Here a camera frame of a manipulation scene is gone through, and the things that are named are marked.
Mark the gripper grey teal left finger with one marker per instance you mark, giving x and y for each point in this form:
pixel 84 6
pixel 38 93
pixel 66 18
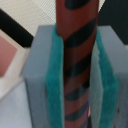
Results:
pixel 43 73

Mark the gripper grey teal right finger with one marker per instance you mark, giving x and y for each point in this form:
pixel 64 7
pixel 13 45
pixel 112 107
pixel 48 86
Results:
pixel 108 93

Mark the brown toy sausage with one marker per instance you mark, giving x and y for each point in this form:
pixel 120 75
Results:
pixel 76 23

